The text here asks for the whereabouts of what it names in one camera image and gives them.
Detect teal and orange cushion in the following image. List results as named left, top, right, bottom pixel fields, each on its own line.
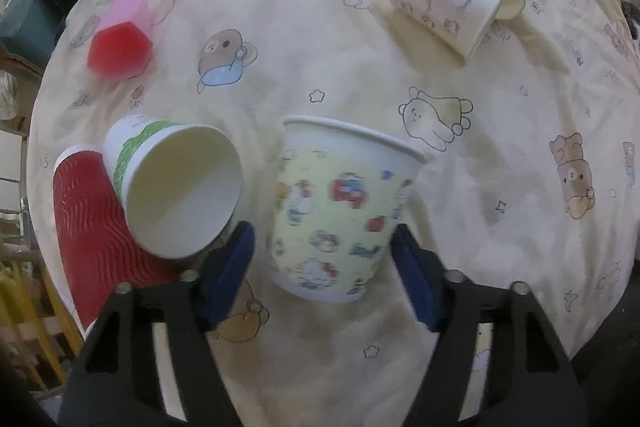
left=1, top=0, right=65, bottom=72

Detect yellow cartoon paper cup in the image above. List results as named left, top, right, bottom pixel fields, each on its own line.
left=269, top=115, right=427, bottom=303

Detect yellow wooden frame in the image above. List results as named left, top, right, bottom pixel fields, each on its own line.
left=1, top=244, right=84, bottom=391

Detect cream cartoon-print blanket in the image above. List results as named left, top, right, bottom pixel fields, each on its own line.
left=27, top=0, right=639, bottom=355

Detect red ribbed paper cup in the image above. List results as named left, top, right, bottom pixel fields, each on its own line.
left=53, top=144, right=186, bottom=329

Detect pink hexagonal plastic cup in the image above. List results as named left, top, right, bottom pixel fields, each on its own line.
left=87, top=0, right=153, bottom=81

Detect white green-band paper cup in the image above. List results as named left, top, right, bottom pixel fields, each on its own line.
left=102, top=115, right=243, bottom=260

